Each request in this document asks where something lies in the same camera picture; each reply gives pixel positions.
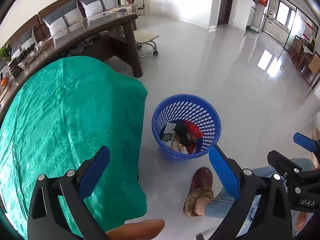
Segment kitchen counter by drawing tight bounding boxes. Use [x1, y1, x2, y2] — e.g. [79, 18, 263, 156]
[262, 15, 292, 40]

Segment red plastic bag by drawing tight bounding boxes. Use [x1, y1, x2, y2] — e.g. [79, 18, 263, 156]
[184, 120, 203, 138]

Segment dark grapes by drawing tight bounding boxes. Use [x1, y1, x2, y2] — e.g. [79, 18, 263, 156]
[15, 44, 37, 62]

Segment white fruit tray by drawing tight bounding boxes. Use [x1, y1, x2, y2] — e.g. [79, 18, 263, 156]
[0, 76, 15, 98]

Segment person's jeans leg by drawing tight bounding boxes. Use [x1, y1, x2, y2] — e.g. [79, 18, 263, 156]
[197, 157, 315, 233]

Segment potted green plant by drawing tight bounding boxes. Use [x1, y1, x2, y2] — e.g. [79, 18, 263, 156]
[0, 42, 23, 78]

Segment person's right hand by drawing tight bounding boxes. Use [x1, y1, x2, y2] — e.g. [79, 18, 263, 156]
[296, 212, 312, 232]

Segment dark cloth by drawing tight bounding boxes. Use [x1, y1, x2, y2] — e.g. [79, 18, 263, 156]
[67, 41, 93, 57]

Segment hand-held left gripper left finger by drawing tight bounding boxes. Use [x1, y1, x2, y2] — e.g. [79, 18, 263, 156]
[27, 145, 111, 240]

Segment brown furry slipper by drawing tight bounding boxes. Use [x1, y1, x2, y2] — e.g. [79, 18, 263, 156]
[183, 167, 214, 217]

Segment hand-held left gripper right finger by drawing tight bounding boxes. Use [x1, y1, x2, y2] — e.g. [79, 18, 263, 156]
[207, 145, 293, 240]

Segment white and green milk carton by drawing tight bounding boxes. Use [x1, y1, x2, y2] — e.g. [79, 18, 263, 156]
[161, 122, 177, 143]

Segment wooden dining chair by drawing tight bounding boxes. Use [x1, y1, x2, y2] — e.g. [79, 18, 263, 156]
[290, 35, 313, 70]

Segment blue plastic waste basket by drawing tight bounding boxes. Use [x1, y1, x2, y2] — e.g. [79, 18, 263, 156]
[152, 94, 222, 162]

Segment floral sofa cover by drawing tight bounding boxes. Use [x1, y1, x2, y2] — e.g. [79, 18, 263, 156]
[110, 4, 138, 14]

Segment glass fruit bowl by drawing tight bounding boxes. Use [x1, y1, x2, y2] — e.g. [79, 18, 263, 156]
[16, 45, 48, 69]

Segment green tablecloth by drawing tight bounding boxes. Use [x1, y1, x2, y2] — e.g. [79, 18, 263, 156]
[0, 56, 148, 239]

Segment black foam net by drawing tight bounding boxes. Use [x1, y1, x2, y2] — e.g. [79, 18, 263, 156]
[173, 122, 192, 145]

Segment grey two-tone cushion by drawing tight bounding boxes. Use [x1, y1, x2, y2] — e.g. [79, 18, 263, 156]
[42, 0, 84, 37]
[79, 0, 118, 18]
[10, 25, 38, 58]

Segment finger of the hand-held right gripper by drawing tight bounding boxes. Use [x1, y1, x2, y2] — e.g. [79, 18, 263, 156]
[267, 150, 304, 180]
[293, 132, 320, 155]

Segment red window poster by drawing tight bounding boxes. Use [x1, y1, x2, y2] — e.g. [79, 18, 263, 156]
[304, 22, 314, 39]

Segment dark wooden door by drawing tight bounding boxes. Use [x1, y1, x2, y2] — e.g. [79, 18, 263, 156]
[217, 0, 236, 26]

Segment dark wooden coffee table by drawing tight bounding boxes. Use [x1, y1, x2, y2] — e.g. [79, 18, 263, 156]
[0, 12, 144, 115]

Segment cream rolling stool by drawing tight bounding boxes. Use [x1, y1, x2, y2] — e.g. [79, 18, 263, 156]
[134, 29, 160, 58]

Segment person's left hand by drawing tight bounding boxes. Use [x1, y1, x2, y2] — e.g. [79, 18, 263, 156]
[105, 219, 165, 240]

